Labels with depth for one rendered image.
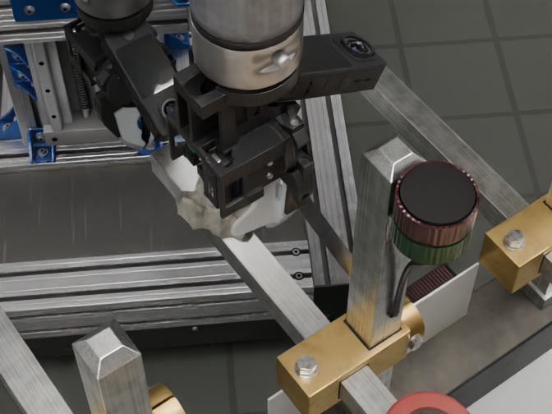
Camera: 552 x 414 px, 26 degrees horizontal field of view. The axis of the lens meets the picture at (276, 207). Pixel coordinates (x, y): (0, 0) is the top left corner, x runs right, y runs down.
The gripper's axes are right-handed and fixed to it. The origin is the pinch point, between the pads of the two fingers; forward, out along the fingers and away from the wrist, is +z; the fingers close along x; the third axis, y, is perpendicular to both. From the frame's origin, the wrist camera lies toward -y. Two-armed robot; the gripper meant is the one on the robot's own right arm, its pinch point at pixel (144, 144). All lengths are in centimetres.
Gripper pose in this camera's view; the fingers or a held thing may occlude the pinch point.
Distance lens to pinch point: 126.7
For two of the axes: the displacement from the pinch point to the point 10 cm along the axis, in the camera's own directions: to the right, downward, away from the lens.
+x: -8.1, 4.8, -3.4
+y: -5.8, -6.6, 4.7
